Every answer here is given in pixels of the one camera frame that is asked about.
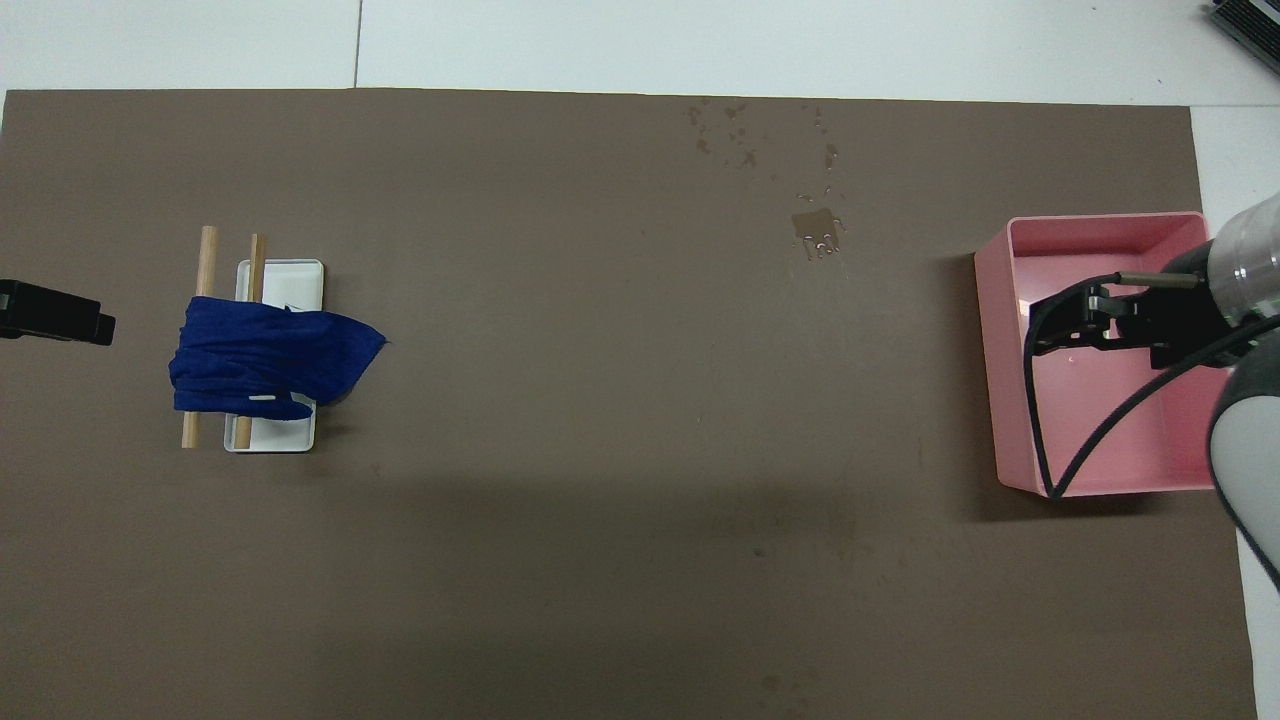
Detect blue towel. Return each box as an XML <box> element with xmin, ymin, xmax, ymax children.
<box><xmin>168</xmin><ymin>296</ymin><xmax>388</xmax><ymax>422</ymax></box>

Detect grey slatted device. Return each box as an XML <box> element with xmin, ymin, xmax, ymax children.
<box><xmin>1205</xmin><ymin>0</ymin><xmax>1280</xmax><ymax>73</ymax></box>

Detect spilled water droplets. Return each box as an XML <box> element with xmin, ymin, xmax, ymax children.
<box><xmin>685</xmin><ymin>98</ymin><xmax>851</xmax><ymax>263</ymax></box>

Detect pink plastic bin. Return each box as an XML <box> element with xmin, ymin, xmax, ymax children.
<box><xmin>975</xmin><ymin>211</ymin><xmax>1241</xmax><ymax>498</ymax></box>

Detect white towel rack wooden rods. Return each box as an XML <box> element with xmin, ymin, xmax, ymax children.
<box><xmin>180</xmin><ymin>225</ymin><xmax>326</xmax><ymax>454</ymax></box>

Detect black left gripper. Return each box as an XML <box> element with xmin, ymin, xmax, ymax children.
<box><xmin>0</xmin><ymin>280</ymin><xmax>116</xmax><ymax>347</ymax></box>

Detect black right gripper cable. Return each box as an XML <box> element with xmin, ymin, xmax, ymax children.
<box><xmin>1022</xmin><ymin>272</ymin><xmax>1280</xmax><ymax>499</ymax></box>

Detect brown table mat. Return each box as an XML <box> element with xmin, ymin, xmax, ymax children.
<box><xmin>0</xmin><ymin>88</ymin><xmax>1259</xmax><ymax>720</ymax></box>

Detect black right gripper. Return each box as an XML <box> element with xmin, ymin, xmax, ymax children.
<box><xmin>1030</xmin><ymin>284</ymin><xmax>1236</xmax><ymax>371</ymax></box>

